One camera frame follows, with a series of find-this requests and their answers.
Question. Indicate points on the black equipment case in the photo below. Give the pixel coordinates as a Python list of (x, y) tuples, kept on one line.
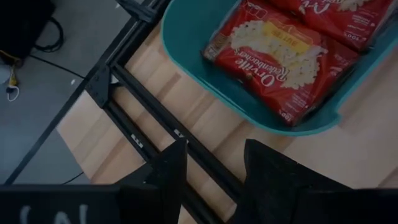
[(21, 25)]

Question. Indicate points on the red Orville popcorn bag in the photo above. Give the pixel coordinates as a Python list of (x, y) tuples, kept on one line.
[(342, 23), (264, 77)]

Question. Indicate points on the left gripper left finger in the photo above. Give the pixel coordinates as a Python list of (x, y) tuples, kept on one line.
[(168, 186)]

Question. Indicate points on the teal plastic basket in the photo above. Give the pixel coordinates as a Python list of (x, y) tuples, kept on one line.
[(186, 46)]

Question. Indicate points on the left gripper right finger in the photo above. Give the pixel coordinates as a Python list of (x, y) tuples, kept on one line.
[(270, 186)]

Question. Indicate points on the black aluminium rig frame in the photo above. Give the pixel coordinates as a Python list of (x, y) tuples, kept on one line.
[(155, 109)]

